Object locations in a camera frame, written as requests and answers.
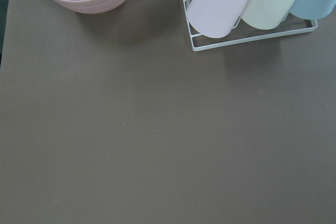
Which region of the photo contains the white wire cup rack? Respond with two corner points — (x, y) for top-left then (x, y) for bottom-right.
(186, 14), (318, 51)

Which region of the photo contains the pink plastic cup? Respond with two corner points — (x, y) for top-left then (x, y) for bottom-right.
(186, 0), (248, 38)

